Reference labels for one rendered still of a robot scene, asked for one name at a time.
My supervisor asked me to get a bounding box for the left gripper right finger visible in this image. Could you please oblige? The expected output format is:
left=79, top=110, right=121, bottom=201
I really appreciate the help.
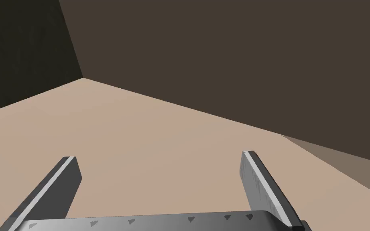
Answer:
left=239, top=150, right=304, bottom=229

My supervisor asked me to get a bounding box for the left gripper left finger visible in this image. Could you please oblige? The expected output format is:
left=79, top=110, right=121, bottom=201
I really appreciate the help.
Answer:
left=0, top=156, right=83, bottom=231

